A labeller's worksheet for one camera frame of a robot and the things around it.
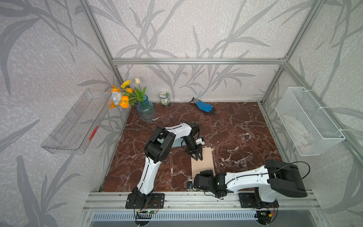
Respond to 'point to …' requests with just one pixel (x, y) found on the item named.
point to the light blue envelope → (177, 142)
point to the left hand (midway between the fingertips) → (200, 158)
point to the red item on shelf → (92, 134)
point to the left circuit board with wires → (150, 212)
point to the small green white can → (165, 98)
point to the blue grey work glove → (209, 109)
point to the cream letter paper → (207, 163)
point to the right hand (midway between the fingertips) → (202, 173)
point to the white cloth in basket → (300, 133)
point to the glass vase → (145, 109)
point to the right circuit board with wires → (270, 214)
